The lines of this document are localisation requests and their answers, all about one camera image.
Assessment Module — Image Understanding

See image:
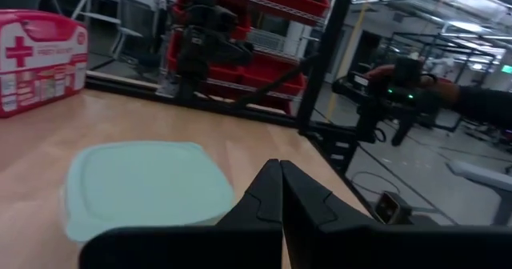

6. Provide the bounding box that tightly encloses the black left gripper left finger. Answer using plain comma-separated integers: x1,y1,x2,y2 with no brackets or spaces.
216,159,284,228

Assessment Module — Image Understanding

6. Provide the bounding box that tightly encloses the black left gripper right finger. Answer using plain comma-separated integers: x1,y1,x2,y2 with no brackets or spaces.
280,159,377,228

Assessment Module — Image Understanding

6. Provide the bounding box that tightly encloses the clear plastic container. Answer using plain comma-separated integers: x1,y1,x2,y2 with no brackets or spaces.
58,183,237,245

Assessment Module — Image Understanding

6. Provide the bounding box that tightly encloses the black floor box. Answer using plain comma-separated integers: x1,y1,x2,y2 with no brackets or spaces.
374,191,414,225

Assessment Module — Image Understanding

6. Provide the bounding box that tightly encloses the yellow pole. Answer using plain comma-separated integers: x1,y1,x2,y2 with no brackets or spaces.
326,4,368,122

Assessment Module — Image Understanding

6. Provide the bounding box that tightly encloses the gray chair leg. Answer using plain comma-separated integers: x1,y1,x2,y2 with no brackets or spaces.
446,159,512,227

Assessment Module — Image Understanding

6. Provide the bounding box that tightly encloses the red first aid kit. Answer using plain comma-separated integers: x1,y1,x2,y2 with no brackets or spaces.
0,9,89,118

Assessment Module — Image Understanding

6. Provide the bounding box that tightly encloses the blue cable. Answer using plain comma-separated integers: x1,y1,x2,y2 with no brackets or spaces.
346,171,402,197

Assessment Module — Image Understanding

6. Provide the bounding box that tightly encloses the black background rig frame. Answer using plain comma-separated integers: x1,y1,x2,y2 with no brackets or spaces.
386,30,506,102

